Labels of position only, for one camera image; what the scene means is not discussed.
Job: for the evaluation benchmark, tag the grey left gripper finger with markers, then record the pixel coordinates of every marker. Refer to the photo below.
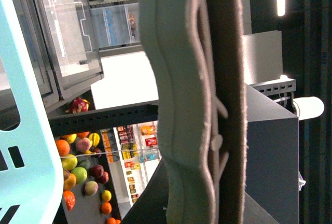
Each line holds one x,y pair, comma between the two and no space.
196,52

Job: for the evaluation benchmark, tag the light blue shopping basket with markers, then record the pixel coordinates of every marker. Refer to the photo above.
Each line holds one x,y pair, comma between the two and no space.
31,182

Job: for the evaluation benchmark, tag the white goods shelf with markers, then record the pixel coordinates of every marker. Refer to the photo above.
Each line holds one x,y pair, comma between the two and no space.
133,155

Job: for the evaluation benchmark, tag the far yellow lemon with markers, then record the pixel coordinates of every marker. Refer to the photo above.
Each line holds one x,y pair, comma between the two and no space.
106,196

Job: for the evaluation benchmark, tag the glass door fridge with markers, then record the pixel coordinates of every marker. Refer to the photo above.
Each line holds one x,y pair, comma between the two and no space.
66,40

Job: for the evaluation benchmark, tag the pink dragon fruit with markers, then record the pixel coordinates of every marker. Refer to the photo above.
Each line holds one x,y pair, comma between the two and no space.
78,105

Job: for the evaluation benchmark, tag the far green apple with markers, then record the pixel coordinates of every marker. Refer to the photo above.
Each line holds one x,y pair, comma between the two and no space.
80,174

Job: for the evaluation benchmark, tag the black metal shelf frame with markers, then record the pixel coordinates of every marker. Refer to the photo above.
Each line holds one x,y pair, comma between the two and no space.
103,119

